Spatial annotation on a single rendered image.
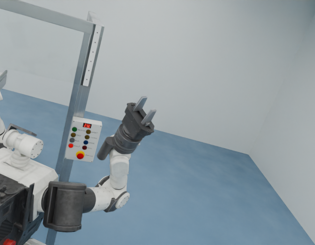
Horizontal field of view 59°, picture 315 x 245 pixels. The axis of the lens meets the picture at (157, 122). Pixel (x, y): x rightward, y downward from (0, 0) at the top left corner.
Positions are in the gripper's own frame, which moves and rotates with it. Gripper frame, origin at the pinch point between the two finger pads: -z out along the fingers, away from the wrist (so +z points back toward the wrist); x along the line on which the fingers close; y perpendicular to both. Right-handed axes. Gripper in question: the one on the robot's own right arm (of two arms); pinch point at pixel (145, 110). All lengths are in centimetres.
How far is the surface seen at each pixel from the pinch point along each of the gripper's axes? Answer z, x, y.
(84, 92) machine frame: 55, 60, 25
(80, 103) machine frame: 62, 57, 23
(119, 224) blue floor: 186, 11, 80
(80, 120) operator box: 67, 50, 22
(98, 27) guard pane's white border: 21, 73, 29
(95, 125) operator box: 67, 44, 28
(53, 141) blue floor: 247, 156, 87
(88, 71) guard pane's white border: 43, 64, 26
